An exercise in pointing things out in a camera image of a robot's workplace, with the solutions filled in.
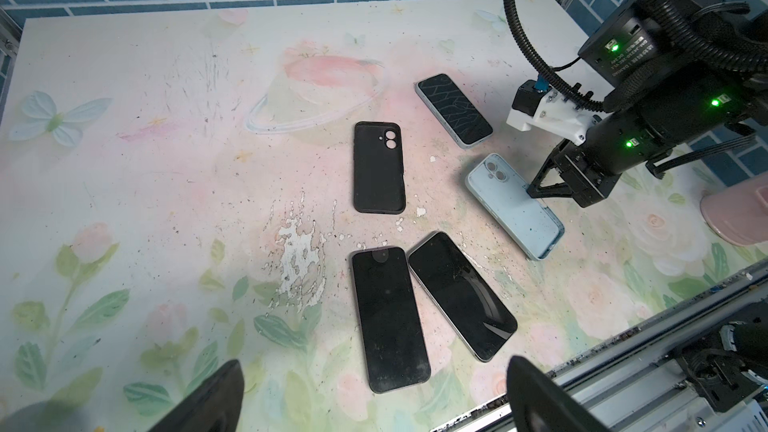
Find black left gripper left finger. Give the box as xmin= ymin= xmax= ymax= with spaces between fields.
xmin=150 ymin=359 xmax=245 ymax=432

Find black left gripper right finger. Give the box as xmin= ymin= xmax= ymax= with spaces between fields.
xmin=506 ymin=356 xmax=609 ymax=432

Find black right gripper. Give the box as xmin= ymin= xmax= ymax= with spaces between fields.
xmin=527 ymin=65 xmax=750 ymax=208

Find blue phone black screen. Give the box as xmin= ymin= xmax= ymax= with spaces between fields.
xmin=415 ymin=73 xmax=495 ymax=150

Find white phone black screen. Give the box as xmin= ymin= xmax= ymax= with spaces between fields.
xmin=407 ymin=231 xmax=518 ymax=363

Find purple phone black screen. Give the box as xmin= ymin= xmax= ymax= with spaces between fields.
xmin=350 ymin=247 xmax=431 ymax=394

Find black phone case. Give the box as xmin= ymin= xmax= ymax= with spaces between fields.
xmin=353 ymin=121 xmax=406 ymax=215

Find pink cup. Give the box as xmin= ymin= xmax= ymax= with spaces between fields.
xmin=700 ymin=172 xmax=767 ymax=247

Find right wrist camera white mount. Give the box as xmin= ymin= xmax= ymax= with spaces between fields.
xmin=506 ymin=80 xmax=605 ymax=145

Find aluminium corner post left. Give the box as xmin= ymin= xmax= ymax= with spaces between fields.
xmin=0 ymin=8 xmax=22 ymax=76

